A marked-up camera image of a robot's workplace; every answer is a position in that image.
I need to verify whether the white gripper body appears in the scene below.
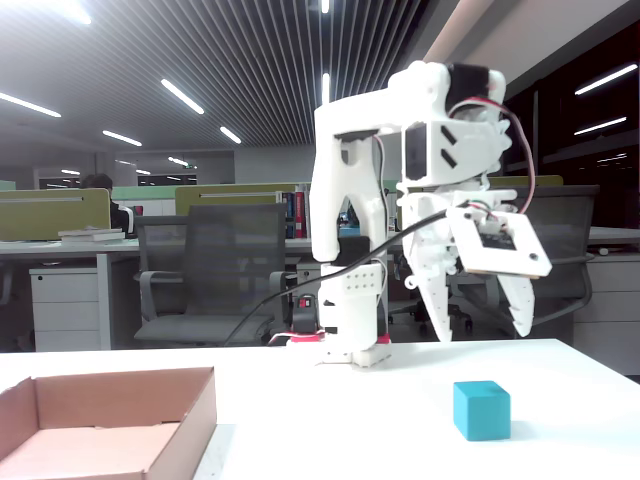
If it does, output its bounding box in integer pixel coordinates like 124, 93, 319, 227
398, 186, 517, 282

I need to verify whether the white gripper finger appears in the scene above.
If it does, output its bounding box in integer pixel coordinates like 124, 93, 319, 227
405, 271, 455, 344
498, 272, 537, 338

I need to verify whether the blue cube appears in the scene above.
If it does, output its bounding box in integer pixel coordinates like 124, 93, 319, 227
452, 379, 512, 443

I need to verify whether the brown cardboard box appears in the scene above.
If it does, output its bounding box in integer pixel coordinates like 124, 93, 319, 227
0, 366, 219, 480

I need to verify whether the grey mesh office chair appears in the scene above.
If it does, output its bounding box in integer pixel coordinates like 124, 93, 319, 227
138, 202, 312, 347
133, 214, 191, 266
446, 184, 601, 341

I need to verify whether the white drawer cabinet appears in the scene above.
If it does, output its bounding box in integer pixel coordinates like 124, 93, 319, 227
28, 267, 101, 353
572, 259, 640, 376

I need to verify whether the white office desk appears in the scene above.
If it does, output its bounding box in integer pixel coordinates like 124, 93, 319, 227
0, 238, 142, 351
587, 225, 640, 261

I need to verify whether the olive desk divider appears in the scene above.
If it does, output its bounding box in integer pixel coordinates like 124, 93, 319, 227
487, 174, 565, 189
174, 183, 312, 217
0, 188, 112, 243

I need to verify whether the red and black table clamp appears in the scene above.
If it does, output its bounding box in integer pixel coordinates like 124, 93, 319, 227
291, 294, 322, 345

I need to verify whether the upright row of books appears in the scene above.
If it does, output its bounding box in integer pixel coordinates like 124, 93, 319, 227
282, 183, 312, 240

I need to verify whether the green desk divider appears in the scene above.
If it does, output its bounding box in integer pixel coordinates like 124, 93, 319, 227
110, 185, 177, 202

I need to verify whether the seated person black hair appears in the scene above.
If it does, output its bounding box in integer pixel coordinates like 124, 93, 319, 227
79, 173, 137, 239

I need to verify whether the stack of books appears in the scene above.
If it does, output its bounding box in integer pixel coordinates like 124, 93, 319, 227
57, 225, 126, 246

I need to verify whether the white wrist camera plate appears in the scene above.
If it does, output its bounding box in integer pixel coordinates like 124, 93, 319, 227
446, 204, 553, 281

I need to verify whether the black camera cable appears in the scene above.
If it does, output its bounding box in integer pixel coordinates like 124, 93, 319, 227
222, 208, 451, 348

